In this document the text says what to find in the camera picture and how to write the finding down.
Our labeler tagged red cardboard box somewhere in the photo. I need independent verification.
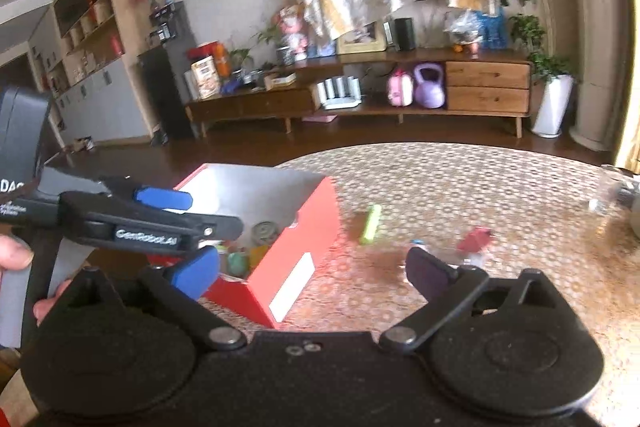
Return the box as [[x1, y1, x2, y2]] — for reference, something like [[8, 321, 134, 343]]
[[147, 163, 341, 329]]

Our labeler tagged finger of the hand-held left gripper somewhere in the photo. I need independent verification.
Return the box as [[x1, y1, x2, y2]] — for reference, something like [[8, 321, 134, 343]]
[[100, 177, 193, 212], [192, 213, 244, 241]]

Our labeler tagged clear drinking glass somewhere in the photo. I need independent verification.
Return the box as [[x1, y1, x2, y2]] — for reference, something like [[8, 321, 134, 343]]
[[590, 164, 626, 215]]

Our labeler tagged black cabinet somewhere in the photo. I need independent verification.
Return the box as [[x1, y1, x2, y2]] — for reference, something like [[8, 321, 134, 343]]
[[137, 2, 201, 140]]

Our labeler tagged pink doll figurine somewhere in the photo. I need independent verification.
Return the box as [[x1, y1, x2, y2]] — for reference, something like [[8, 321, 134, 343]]
[[274, 4, 308, 62]]

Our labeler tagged wooden TV cabinet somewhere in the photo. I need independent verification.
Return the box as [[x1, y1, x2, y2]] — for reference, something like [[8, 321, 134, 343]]
[[185, 48, 532, 138]]

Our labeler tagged beige standing air conditioner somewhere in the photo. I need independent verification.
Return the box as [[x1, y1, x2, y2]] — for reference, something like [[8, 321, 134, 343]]
[[565, 0, 626, 152]]

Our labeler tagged teal ball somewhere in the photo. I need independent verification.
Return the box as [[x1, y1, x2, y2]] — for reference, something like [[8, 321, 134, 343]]
[[227, 249, 249, 278]]

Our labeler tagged orange box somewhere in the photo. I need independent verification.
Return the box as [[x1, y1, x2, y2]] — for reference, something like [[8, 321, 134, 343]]
[[187, 42, 231, 78]]

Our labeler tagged small cardboard box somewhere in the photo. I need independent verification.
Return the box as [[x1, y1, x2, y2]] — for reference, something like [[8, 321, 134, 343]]
[[264, 72, 297, 90]]

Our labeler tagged small potted plant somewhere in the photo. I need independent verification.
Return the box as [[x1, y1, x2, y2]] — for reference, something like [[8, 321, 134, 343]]
[[252, 24, 293, 66]]

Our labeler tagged yellow picture frame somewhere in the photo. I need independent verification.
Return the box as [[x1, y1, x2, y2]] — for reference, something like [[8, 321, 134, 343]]
[[336, 22, 388, 55]]

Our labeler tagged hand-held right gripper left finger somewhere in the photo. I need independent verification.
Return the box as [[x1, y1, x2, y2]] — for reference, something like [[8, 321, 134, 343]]
[[65, 246, 246, 350]]

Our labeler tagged green plastic tube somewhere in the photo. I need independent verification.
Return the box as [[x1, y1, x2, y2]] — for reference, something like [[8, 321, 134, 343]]
[[359, 204, 382, 244]]

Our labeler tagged yellow curtain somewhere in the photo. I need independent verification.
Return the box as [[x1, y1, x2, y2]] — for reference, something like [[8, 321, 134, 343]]
[[612, 0, 640, 172]]

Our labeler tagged wall shelf unit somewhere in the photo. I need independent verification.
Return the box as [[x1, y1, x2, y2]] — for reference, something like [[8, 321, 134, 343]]
[[27, 0, 153, 148]]

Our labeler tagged yellow carton box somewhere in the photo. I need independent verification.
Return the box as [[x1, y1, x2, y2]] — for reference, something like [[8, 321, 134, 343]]
[[248, 244, 273, 270]]

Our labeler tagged clear jar with silver lid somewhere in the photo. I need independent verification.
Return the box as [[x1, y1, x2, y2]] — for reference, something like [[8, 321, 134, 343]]
[[250, 222, 280, 248]]

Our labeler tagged person's left hand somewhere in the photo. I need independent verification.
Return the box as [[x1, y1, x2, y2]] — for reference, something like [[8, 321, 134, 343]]
[[0, 234, 73, 324]]

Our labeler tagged white router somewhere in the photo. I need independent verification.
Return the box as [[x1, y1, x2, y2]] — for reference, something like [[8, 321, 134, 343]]
[[317, 77, 362, 110]]

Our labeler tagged pink toy case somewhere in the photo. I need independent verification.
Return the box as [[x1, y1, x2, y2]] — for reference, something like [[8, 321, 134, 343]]
[[387, 68, 415, 108]]

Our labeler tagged white planter pot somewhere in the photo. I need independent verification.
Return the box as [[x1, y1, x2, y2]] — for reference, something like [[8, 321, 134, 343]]
[[531, 74, 575, 138]]

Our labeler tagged black speaker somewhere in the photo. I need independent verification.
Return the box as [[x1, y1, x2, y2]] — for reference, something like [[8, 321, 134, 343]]
[[394, 18, 417, 52]]

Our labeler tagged clear plastic bag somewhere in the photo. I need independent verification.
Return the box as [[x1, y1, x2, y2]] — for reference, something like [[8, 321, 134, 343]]
[[444, 9, 483, 52]]

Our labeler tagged small maroon paper box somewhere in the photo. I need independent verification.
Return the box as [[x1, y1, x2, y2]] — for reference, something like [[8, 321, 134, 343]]
[[457, 227, 493, 256]]

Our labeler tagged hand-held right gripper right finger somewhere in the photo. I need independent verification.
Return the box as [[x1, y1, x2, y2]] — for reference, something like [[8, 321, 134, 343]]
[[379, 247, 568, 352]]

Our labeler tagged white snack bag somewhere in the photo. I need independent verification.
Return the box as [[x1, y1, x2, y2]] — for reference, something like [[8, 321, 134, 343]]
[[191, 57, 222, 100]]

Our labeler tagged purple kettlebell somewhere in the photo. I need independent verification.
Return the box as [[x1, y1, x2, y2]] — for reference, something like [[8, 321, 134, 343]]
[[413, 63, 446, 109]]

